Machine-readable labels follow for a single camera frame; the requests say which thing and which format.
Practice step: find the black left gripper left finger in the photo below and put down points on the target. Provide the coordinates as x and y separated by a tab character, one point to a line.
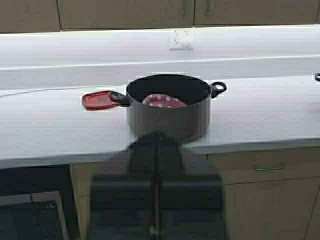
121	201

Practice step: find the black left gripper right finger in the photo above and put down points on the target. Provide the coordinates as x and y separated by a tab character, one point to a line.
190	197

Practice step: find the dark grey cooking pot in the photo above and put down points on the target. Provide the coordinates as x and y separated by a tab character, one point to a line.
181	123

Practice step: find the cabinet door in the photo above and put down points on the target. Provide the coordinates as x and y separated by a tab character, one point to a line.
275	210
126	14
256	12

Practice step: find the far left upper cabinet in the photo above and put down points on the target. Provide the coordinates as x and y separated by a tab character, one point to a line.
29	16

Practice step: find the lower left wooden drawer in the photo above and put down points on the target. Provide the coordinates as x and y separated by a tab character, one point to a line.
81	174

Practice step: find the wooden drawer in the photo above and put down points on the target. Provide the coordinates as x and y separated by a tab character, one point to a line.
81	174
267	165

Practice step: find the lower right wooden drawer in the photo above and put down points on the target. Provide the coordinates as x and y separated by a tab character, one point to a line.
267	165

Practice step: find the black dishwasher panel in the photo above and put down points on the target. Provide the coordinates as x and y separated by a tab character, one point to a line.
33	216

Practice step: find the red plastic container lid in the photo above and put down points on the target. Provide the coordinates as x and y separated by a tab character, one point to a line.
99	100

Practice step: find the red polka dot plate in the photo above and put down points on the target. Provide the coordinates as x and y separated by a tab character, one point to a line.
163	101

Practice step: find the black object at right edge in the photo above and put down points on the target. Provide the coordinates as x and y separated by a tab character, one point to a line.
317	77

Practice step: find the white wall outlet plate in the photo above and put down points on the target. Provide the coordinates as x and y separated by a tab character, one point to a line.
182	39

